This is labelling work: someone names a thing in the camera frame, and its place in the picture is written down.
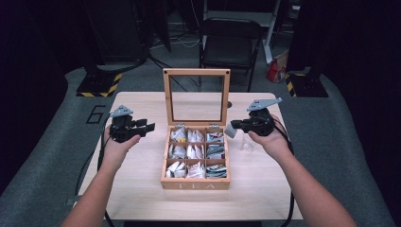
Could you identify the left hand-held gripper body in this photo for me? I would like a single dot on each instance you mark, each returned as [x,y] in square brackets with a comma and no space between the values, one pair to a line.
[123,129]

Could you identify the grey tape strip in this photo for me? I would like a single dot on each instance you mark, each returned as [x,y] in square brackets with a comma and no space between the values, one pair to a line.
[72,201]

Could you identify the person's left hand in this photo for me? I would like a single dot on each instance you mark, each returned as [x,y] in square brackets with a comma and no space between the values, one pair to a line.
[115,153]

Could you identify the person's right hand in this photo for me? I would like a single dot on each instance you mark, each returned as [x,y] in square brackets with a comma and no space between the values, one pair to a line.
[275,145]

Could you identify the black tape floor marking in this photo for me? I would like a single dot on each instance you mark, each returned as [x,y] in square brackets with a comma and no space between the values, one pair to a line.
[96,114]

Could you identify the clear glass cup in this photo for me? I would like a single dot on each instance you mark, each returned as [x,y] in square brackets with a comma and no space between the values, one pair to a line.
[247,145]

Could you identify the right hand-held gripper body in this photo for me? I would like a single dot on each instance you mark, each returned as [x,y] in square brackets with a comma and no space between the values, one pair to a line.
[262,123]

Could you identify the wooden tea box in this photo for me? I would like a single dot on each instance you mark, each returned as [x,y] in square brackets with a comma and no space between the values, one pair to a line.
[195,184]

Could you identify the brown cardboard box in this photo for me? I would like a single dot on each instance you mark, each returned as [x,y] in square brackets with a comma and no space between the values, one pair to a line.
[283,58]

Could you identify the grey tea bag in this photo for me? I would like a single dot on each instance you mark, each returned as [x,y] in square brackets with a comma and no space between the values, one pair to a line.
[230,131]

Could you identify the pile of tea bags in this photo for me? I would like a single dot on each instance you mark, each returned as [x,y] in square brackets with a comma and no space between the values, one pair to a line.
[195,154]

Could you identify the striped black stand base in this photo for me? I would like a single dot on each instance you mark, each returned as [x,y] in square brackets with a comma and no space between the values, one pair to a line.
[307,85]
[97,85]

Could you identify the black folding chair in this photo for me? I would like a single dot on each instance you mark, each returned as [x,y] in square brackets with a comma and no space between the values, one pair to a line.
[228,47]

